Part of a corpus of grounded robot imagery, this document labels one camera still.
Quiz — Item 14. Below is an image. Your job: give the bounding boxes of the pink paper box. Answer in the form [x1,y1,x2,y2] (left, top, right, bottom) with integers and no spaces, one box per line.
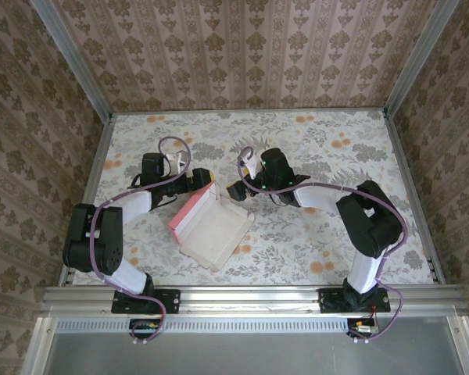
[167,180,256,273]

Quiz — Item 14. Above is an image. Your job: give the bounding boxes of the floral table cover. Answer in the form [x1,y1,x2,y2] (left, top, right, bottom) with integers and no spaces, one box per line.
[73,110,435,286]

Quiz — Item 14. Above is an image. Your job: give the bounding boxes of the grey metal panel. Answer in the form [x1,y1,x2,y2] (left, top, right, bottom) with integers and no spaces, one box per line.
[42,331,466,375]

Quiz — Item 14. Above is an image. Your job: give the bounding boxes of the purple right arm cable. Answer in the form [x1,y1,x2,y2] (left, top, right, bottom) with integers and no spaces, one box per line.
[237,145,411,345]

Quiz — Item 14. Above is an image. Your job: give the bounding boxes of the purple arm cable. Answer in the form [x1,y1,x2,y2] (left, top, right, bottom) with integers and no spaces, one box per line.
[237,145,411,345]
[89,135,192,347]

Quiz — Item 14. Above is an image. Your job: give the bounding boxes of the aluminium side rail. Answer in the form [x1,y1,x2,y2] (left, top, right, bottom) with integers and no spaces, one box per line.
[58,112,116,288]

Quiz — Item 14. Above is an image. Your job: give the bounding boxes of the aluminium rear rail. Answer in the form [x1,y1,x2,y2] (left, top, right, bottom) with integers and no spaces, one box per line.
[109,105,388,116]

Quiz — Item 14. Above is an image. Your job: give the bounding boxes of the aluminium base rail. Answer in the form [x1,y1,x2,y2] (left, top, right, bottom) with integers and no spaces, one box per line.
[38,284,468,317]

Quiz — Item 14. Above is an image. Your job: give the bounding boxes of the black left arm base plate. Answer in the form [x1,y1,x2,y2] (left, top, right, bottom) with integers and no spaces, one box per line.
[111,287,181,316]

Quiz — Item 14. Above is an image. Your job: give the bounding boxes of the slotted grey cable duct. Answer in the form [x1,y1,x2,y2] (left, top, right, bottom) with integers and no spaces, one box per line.
[52,316,450,334]

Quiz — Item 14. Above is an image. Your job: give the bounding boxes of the aluminium corner post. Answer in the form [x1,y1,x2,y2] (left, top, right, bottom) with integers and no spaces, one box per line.
[27,0,114,118]
[382,0,460,114]

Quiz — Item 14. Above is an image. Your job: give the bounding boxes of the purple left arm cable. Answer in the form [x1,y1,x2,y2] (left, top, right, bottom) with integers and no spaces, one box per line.
[89,135,192,347]

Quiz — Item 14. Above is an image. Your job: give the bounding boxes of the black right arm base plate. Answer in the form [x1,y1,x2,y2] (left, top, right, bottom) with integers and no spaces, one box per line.
[318,287,392,314]

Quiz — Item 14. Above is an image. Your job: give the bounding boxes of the aluminium frame bar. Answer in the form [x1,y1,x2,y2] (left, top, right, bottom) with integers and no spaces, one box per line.
[447,314,469,375]
[21,316,55,375]

